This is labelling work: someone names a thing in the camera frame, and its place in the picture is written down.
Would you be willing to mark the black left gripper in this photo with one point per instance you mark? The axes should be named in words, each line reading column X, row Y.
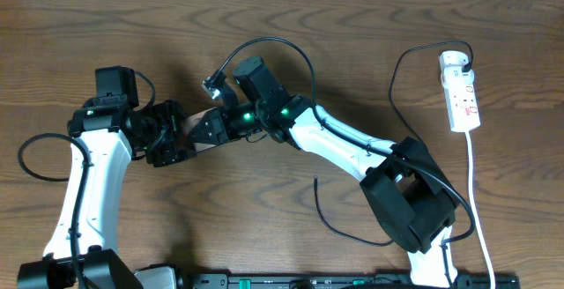
column 166, row 135

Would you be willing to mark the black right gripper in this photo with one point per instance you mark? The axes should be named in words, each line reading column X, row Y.
column 213, row 120

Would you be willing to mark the silver Galaxy smartphone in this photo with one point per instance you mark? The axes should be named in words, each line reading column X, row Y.
column 198, row 132

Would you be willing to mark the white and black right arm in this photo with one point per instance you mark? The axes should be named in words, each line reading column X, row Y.
column 412, row 201

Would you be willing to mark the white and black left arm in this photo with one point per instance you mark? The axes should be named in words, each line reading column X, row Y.
column 105, row 135

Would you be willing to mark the white power strip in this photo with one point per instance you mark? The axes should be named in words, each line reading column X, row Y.
column 459, row 92

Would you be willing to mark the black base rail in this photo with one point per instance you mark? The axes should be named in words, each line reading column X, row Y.
column 330, row 281

